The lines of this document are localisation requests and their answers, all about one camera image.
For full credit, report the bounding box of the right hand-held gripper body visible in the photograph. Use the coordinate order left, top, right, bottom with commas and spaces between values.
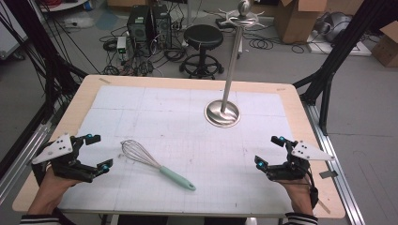
266, 140, 335, 183

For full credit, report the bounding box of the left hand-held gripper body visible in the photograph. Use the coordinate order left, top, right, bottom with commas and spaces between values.
30, 133, 96, 186

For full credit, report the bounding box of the whisk with mint green handle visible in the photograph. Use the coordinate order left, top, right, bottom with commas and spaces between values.
120, 139, 197, 192

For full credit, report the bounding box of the steel utensil stand with hooks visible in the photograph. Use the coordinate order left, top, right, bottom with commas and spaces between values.
204, 0, 268, 128

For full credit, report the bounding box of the person's left hand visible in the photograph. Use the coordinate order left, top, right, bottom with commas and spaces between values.
27, 164, 83, 217

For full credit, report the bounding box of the person's right hand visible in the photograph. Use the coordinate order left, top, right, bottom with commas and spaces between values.
280, 177, 314, 217

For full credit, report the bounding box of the grey tape strip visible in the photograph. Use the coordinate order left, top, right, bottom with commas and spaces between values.
318, 170, 339, 180

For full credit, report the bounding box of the white grid mat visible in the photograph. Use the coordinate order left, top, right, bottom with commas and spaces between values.
57, 84, 296, 218

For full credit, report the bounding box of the small white electronics box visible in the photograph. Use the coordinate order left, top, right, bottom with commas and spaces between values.
115, 36, 128, 54

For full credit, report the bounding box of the clear plastic bag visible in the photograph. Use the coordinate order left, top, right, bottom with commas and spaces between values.
63, 16, 96, 30

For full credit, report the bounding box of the large open cardboard box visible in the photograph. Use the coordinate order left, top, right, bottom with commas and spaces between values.
273, 0, 330, 45

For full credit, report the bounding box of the black computer tower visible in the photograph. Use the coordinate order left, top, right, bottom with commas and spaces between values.
151, 3, 174, 50
126, 4, 152, 44

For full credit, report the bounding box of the grey round appliance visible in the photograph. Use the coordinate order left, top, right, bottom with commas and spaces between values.
314, 11, 354, 44

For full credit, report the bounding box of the black round stool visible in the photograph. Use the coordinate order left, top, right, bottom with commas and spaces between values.
178, 23, 225, 81

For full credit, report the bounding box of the small cardboard box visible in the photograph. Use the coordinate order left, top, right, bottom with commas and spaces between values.
371, 20, 398, 68

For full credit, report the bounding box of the aluminium rail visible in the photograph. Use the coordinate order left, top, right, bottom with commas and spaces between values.
300, 101, 366, 225
0, 122, 54, 205

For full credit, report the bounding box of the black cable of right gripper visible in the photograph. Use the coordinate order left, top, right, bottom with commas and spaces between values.
304, 167, 320, 210

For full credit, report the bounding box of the tangle of black cables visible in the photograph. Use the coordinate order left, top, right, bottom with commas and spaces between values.
99, 26, 189, 78

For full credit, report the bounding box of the coiled black cable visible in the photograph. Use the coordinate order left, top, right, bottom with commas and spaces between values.
248, 37, 275, 51

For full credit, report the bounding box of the black metal frame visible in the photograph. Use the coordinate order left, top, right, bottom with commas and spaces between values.
293, 0, 398, 136
0, 0, 89, 181

